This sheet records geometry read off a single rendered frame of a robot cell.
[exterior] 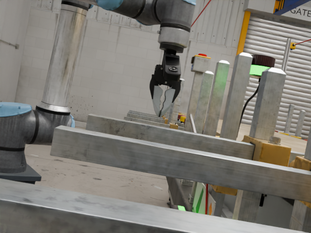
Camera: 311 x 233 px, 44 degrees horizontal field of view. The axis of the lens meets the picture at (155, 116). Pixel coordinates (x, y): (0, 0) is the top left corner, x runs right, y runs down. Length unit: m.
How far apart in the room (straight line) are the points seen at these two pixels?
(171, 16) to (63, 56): 0.69
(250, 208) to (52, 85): 1.16
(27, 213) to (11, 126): 1.48
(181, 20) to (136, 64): 7.77
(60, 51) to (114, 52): 7.23
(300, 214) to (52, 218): 0.39
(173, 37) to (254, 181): 0.75
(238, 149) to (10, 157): 1.15
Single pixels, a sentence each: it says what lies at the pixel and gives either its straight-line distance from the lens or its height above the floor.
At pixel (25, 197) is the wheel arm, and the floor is 0.96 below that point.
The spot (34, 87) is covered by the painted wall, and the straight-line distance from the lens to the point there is 9.10.
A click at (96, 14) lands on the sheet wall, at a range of 9.08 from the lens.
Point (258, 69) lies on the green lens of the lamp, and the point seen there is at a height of 1.12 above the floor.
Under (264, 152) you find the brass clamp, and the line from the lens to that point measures 0.66.
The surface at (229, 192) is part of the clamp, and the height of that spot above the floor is 0.83.
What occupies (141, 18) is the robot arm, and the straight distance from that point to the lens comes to 1.23.
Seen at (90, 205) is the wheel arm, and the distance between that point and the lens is 0.17.
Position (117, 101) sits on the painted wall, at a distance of 8.87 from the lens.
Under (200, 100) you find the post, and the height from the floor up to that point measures 1.03.
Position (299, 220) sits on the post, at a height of 0.90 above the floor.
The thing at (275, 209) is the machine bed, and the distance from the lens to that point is 1.18.
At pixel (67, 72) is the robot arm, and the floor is 1.04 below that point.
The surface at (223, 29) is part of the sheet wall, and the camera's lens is 9.25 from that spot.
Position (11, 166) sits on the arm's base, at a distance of 1.66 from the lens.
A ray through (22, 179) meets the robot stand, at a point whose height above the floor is 0.59.
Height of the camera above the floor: 1.01
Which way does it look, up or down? 3 degrees down
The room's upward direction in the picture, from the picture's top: 11 degrees clockwise
